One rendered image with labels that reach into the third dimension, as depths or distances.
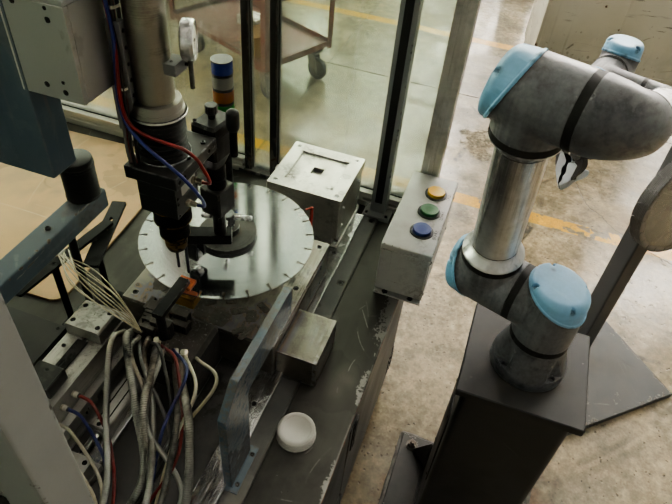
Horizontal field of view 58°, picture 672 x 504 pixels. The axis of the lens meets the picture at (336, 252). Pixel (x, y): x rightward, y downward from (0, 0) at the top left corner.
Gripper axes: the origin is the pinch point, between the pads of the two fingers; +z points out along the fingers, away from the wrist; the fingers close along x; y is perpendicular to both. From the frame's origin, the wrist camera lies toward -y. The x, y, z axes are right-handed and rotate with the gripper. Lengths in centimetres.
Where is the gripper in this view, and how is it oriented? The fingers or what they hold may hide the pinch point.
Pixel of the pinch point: (559, 184)
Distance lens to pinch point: 153.8
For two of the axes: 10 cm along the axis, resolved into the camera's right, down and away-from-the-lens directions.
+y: 9.4, -1.8, 2.9
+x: -3.4, -6.7, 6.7
